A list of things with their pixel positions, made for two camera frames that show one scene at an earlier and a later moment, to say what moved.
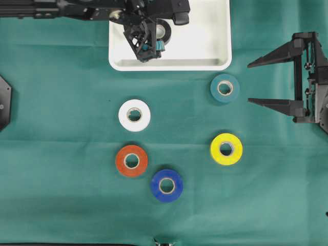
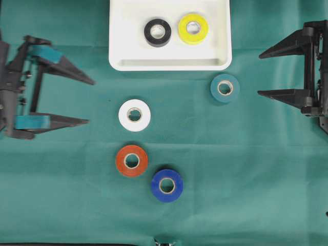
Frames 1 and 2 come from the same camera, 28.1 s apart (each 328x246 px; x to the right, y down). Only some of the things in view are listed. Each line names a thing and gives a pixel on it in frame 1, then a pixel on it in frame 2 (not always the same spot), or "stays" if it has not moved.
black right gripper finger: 287,107 to 297,96
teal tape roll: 221,79 stays
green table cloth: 93,155 stays
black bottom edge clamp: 164,244 stays
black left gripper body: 140,29 to 12,80
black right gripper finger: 292,49 to 292,44
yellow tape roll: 236,145 to 190,38
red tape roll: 121,158 stays
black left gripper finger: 160,45 to 26,125
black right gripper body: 311,80 to 315,69
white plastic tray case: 204,44 stays
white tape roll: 126,122 stays
